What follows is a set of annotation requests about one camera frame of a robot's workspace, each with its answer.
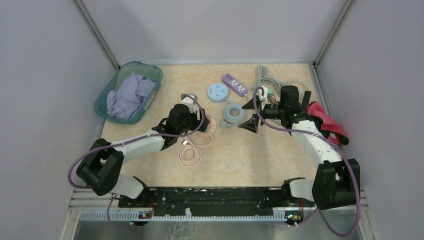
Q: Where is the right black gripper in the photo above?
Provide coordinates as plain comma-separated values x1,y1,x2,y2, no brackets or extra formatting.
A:
238,97,285,133

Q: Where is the green plug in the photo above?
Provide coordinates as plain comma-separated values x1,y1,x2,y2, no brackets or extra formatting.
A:
267,88,273,98

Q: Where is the purple power strip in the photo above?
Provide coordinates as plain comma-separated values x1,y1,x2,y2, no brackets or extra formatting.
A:
221,73,248,98

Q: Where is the blue round socket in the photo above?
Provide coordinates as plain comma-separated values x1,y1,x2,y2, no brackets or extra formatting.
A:
206,83,230,103

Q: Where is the black power strip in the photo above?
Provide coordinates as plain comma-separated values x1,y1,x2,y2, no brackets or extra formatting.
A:
300,90,312,112

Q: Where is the pink round socket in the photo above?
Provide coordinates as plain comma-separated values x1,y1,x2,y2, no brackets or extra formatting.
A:
198,114,217,139

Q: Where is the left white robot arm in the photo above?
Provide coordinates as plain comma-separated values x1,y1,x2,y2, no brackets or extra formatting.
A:
76,103,210,207

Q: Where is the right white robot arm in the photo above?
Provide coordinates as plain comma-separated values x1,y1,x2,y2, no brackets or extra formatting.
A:
239,85,360,210

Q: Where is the teal plastic basin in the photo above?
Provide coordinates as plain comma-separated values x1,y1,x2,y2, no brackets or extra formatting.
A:
94,61,164,125

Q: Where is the purple cloth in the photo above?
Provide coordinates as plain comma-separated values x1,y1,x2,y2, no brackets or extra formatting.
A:
106,72,156,120

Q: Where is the red and black cloth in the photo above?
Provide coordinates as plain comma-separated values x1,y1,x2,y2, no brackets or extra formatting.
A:
307,101,349,145

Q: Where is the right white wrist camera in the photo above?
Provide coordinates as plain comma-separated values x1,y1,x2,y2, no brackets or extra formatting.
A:
254,86,269,110

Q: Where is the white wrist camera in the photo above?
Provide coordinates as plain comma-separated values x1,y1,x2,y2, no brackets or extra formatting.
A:
254,86,269,110
181,93,199,113

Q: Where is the pink coiled cable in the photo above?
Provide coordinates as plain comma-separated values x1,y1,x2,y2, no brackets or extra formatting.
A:
178,134,215,169

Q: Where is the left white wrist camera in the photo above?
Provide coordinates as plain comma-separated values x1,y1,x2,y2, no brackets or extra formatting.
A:
181,93,199,113

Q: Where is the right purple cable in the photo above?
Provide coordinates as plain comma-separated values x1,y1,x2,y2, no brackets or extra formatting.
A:
252,86,362,239

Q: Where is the white strip grey cable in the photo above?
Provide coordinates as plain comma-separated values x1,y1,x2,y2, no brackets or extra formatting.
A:
250,64,289,90

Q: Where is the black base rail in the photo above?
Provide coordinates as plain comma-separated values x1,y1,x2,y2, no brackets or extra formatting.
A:
118,187,315,217

